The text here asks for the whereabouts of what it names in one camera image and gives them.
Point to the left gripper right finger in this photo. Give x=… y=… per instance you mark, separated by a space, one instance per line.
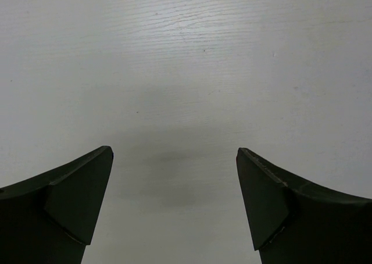
x=293 y=220

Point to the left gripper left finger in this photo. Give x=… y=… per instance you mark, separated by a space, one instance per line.
x=51 y=217

